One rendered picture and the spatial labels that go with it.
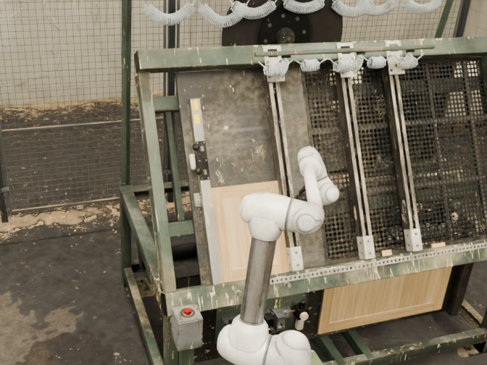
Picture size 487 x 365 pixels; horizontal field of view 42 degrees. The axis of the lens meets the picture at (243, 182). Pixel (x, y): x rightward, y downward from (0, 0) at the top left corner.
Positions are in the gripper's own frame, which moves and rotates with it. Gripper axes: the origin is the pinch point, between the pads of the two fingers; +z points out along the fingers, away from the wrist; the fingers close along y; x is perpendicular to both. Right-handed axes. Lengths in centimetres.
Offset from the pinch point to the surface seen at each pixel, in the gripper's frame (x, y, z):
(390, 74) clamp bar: -66, 62, 1
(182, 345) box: 73, -61, -13
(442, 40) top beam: -103, 80, 0
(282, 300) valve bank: 14, -52, 5
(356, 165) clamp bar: -37.4, 13.7, 1.9
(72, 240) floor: 106, -10, 217
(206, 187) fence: 47.6, 11.1, 4.0
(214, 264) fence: 49, -28, 4
